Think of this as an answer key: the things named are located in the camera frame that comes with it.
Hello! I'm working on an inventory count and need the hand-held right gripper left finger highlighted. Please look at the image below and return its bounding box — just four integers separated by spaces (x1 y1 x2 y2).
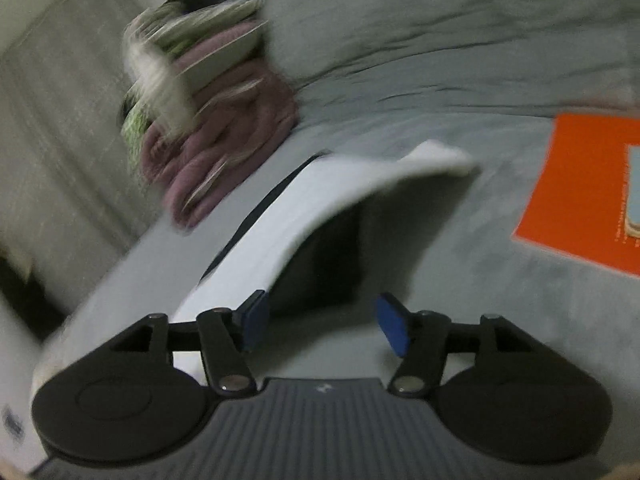
107 289 272 398

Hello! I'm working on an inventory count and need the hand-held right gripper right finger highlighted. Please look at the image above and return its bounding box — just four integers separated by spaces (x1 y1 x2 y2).
375 291 543 400

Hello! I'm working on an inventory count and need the white garment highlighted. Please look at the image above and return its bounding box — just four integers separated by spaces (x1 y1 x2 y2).
170 141 476 388

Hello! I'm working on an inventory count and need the grey bed sheet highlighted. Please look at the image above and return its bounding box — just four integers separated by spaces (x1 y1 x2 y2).
40 105 640 480

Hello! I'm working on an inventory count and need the pink quilted blanket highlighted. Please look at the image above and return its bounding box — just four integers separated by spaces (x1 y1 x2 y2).
140 60 301 231

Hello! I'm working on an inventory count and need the green patterned garment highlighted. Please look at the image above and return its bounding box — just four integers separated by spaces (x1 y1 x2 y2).
120 110 151 171

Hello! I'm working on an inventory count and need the orange box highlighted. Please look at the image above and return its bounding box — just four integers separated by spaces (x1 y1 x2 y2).
512 112 640 278

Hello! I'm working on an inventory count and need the cream garment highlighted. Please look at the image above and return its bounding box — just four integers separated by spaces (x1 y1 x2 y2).
122 40 198 136

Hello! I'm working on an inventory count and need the grey quilt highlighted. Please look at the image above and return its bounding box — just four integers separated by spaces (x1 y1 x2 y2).
220 0 640 126

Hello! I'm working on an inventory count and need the pale striped cloth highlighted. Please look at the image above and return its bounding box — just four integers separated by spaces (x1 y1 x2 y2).
150 0 271 91

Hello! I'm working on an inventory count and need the black crumpled garment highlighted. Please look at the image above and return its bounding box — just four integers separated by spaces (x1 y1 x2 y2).
170 0 231 13

